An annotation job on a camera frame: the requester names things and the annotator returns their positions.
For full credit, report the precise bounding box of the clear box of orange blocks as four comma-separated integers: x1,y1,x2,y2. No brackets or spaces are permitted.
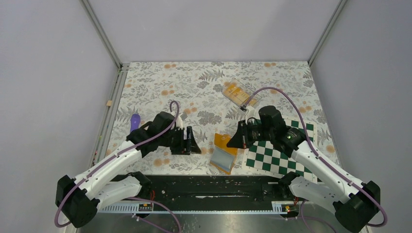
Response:
222,78,262,107

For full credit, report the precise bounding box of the floral patterned table mat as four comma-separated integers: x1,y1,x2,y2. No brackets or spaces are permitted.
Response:
105,61,339,175

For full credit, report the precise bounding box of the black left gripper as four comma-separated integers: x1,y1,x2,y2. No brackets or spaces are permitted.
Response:
160,126,201,155

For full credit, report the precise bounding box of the white slotted cable duct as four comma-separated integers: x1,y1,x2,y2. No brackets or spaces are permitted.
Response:
98,201,298,215

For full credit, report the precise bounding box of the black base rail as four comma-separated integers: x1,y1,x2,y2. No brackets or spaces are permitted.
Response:
136,175,296,209

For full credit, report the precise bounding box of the orange leather card holder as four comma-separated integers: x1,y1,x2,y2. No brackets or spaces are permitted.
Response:
209,133,238,175

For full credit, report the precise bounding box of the green white chessboard mat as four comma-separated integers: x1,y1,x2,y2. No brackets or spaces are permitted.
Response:
241,117,319,182

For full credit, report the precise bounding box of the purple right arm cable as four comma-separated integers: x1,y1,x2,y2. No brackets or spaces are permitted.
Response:
241,86,389,228

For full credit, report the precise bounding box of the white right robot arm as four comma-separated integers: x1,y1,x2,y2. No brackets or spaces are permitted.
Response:
227,105,380,233

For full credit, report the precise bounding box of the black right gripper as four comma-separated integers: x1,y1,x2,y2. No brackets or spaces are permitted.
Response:
227,119,274,149

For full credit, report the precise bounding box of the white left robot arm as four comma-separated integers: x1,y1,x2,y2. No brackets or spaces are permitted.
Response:
54,112,201,228

